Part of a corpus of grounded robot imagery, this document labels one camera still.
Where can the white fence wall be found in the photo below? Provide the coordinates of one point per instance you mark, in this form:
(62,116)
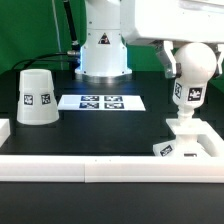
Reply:
(4,130)
(211,141)
(89,169)

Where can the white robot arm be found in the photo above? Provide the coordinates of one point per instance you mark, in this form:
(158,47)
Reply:
(111,25)

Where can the white marker sheet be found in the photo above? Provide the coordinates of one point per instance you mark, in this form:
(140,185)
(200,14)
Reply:
(101,103)

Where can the white right fence wall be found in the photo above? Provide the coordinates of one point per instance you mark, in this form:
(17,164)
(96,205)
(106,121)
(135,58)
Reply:
(211,141)

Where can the white lamp base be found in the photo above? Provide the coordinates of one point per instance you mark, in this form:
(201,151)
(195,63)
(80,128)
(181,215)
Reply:
(185,144)

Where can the white lamp shade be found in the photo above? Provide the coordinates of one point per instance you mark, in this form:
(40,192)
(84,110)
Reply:
(37,104)

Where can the white lamp bulb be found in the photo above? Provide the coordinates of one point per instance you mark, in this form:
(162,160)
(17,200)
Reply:
(198,65)

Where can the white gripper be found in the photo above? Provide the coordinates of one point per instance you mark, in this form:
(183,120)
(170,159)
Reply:
(146,21)

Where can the white left fence wall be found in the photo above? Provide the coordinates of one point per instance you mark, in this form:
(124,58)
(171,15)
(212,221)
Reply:
(4,130)

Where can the white front fence wall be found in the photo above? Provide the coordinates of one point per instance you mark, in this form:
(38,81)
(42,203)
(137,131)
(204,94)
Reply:
(89,169)

